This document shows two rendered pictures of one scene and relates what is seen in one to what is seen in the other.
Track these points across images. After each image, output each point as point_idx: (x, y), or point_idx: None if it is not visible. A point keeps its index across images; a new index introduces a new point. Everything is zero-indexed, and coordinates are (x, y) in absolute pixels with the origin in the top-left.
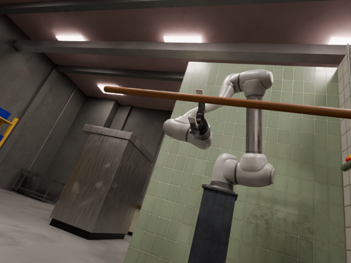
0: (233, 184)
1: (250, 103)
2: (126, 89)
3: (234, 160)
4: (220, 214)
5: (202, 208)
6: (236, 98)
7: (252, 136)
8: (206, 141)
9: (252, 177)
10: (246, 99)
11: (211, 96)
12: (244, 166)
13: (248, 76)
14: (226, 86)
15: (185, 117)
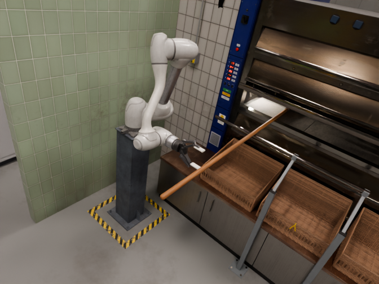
0: None
1: (227, 154)
2: (178, 189)
3: None
4: None
5: (133, 152)
6: (223, 155)
7: (168, 95)
8: None
9: (163, 118)
10: (226, 154)
11: (216, 161)
12: (158, 114)
13: (183, 56)
14: (164, 67)
15: (154, 132)
